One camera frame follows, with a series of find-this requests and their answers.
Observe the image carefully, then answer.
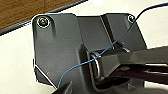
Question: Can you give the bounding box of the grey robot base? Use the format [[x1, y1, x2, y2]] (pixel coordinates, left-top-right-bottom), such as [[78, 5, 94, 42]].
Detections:
[[31, 12, 148, 94]]

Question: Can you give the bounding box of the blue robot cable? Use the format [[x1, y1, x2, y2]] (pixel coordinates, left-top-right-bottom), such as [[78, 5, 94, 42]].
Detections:
[[56, 1, 168, 89]]

